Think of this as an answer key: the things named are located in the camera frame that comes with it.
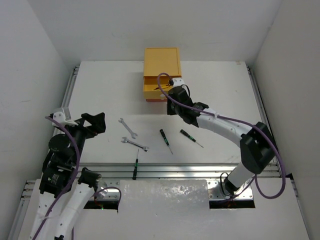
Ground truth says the yellow top drawer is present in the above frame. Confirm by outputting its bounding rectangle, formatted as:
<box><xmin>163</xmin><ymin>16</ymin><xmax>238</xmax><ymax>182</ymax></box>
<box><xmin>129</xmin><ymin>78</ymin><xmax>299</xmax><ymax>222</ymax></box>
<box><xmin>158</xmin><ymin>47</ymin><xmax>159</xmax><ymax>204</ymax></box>
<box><xmin>142</xmin><ymin>75</ymin><xmax>173</xmax><ymax>99</ymax></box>

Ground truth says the green black screwdriver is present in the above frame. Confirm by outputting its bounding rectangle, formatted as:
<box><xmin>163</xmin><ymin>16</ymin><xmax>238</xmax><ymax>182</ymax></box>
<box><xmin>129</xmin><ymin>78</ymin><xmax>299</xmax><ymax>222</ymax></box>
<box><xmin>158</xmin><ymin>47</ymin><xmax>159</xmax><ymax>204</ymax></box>
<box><xmin>179</xmin><ymin>129</ymin><xmax>203</xmax><ymax>148</ymax></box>
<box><xmin>132</xmin><ymin>150</ymin><xmax>139</xmax><ymax>180</ymax></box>
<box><xmin>159</xmin><ymin>129</ymin><xmax>173</xmax><ymax>154</ymax></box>

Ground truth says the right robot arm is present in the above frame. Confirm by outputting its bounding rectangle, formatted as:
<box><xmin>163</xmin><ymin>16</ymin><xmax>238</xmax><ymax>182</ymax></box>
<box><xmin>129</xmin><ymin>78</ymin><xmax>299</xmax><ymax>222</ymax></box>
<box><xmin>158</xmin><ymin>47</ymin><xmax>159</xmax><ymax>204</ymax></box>
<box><xmin>167</xmin><ymin>86</ymin><xmax>276</xmax><ymax>196</ymax></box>

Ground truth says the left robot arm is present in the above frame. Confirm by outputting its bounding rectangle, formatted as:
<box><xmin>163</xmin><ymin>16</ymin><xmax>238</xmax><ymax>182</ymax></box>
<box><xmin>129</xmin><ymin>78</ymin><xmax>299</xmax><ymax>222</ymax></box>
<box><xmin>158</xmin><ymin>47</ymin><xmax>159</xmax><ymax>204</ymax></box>
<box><xmin>29</xmin><ymin>108</ymin><xmax>106</xmax><ymax>240</ymax></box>

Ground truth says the silver wrench upper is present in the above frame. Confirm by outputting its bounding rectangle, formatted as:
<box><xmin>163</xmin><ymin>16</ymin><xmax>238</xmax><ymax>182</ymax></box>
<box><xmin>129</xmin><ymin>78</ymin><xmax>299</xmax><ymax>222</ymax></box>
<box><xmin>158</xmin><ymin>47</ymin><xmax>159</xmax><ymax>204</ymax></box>
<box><xmin>118</xmin><ymin>118</ymin><xmax>138</xmax><ymax>139</ymax></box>

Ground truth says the silver wrench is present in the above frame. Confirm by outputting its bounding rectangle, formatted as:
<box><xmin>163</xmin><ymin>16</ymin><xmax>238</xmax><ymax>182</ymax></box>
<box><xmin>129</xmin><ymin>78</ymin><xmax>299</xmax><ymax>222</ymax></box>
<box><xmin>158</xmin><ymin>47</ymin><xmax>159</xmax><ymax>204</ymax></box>
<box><xmin>121</xmin><ymin>137</ymin><xmax>150</xmax><ymax>152</ymax></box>
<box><xmin>118</xmin><ymin>118</ymin><xmax>138</xmax><ymax>139</ymax></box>

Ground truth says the silver wrench lower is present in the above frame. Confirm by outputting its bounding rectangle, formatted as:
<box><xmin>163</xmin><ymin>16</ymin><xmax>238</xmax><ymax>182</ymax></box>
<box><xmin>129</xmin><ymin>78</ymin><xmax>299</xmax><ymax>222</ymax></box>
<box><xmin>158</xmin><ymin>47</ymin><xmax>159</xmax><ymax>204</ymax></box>
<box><xmin>121</xmin><ymin>137</ymin><xmax>150</xmax><ymax>152</ymax></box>

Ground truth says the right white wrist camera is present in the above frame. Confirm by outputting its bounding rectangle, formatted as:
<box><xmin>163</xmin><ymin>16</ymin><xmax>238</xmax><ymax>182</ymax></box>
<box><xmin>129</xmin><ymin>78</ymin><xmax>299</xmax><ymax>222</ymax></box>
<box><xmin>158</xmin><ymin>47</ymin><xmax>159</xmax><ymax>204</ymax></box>
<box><xmin>169</xmin><ymin>77</ymin><xmax>185</xmax><ymax>88</ymax></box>

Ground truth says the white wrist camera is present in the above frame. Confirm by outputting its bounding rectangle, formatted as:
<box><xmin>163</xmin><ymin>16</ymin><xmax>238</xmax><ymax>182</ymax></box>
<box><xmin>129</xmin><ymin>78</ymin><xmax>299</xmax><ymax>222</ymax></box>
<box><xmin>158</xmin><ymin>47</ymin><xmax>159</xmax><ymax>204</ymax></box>
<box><xmin>169</xmin><ymin>77</ymin><xmax>185</xmax><ymax>88</ymax></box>
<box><xmin>49</xmin><ymin>107</ymin><xmax>78</xmax><ymax>126</ymax></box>

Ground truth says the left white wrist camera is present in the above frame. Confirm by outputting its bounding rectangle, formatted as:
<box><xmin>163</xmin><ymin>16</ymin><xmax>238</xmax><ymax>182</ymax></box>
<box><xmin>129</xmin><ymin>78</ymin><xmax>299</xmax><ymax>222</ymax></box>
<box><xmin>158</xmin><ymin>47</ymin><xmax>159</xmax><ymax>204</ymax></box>
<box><xmin>49</xmin><ymin>107</ymin><xmax>78</xmax><ymax>126</ymax></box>

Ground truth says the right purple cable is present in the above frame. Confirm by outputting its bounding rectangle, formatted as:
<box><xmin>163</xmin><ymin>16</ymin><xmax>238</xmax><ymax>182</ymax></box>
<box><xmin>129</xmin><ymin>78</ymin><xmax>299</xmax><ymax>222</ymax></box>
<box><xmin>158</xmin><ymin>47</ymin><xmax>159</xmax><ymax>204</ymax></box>
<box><xmin>156</xmin><ymin>72</ymin><xmax>287</xmax><ymax>198</ymax></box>

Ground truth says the aluminium frame rail front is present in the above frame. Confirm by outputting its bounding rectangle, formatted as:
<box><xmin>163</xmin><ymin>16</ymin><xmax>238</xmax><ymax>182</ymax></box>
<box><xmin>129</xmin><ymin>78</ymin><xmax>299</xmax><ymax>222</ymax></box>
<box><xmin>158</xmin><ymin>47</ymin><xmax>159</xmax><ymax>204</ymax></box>
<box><xmin>74</xmin><ymin>162</ymin><xmax>278</xmax><ymax>179</ymax></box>

